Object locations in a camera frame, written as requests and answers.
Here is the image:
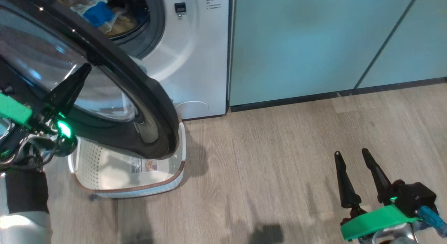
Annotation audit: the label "grey door latch plate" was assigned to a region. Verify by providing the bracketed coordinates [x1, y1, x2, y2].
[174, 2, 188, 20]

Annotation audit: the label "yellow baby top blue trim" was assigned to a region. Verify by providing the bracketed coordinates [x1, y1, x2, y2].
[57, 0, 116, 28]

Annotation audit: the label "cream bear-print baby pants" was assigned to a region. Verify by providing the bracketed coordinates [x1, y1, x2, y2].
[100, 15, 139, 38]

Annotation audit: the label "blue right camera connector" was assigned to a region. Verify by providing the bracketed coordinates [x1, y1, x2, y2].
[417, 205, 447, 238]

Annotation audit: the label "white front-load washing machine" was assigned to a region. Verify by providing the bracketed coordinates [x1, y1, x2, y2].
[52, 0, 231, 121]

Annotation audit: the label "paper label inside basket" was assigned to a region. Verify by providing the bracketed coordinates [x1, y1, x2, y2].
[131, 157, 158, 174]

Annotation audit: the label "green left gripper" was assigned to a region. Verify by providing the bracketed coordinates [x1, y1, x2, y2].
[0, 63, 92, 136]

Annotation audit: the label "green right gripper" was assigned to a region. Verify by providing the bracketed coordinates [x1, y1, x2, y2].
[334, 148, 420, 241]

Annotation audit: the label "cream perforated laundry basket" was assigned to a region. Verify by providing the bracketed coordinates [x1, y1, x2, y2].
[68, 120, 186, 199]

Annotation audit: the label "washing machine glass door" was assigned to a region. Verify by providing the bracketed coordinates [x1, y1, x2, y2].
[0, 0, 181, 160]

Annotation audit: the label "dark cabinet plinth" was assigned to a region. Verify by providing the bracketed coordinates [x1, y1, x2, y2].
[228, 77, 447, 113]

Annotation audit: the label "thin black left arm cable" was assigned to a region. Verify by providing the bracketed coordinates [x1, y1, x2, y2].
[19, 137, 58, 169]

